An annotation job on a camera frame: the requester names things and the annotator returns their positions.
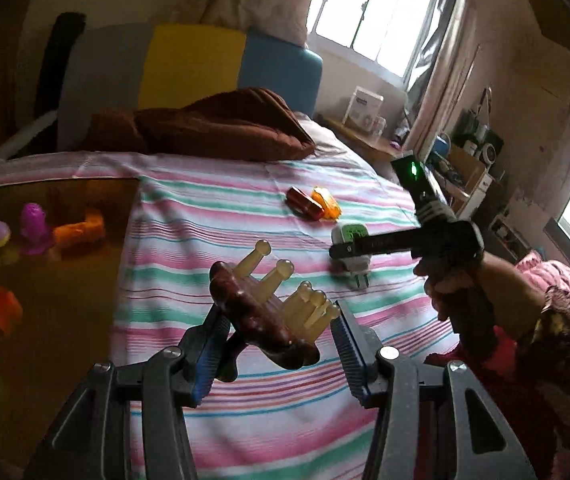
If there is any white green plug-in device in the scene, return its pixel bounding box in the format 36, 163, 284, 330
332, 223, 371, 289

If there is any yellow orange toy car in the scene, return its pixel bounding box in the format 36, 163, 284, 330
311, 186, 341, 220

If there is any brown studded massage brush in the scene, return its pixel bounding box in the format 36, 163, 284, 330
209, 240, 340, 382

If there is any red metallic cylinder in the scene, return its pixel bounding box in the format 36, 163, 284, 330
285, 186, 324, 221

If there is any orange linking cube block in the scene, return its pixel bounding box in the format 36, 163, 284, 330
53, 210, 106, 250

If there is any person right hand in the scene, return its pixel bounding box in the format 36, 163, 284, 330
414, 252, 545, 340

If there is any striped bed cover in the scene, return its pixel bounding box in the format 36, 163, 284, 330
0, 141, 457, 479

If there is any wooden shelf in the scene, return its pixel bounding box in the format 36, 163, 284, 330
314, 114, 403, 159

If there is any gold metal tray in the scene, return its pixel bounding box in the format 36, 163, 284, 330
0, 179, 139, 474

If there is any purple octopus toy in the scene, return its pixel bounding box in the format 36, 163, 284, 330
20, 203, 54, 256

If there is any brown pillow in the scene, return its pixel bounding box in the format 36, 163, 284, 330
81, 88, 315, 162

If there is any colourful headboard cushion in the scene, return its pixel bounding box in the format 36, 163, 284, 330
58, 24, 323, 151

